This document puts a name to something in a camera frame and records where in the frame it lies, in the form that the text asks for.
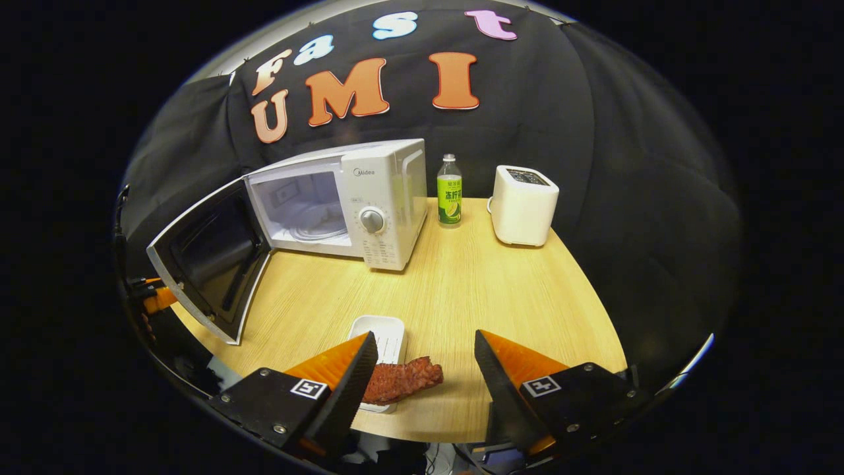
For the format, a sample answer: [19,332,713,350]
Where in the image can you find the white toaster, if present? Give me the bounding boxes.
[488,165,560,247]

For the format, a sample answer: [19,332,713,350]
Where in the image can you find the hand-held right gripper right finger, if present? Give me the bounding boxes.
[475,330,650,462]

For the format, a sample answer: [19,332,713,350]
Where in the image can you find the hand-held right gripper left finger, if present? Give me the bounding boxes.
[210,332,379,462]

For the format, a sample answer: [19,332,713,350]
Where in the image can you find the white microwave oven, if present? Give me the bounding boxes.
[146,139,428,346]

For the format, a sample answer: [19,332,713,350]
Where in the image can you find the white plastic tray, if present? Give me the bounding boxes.
[347,315,406,414]

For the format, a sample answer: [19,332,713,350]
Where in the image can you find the green label drink bottle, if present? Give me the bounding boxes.
[437,154,463,226]

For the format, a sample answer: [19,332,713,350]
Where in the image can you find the red meat slice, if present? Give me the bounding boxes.
[363,356,444,406]

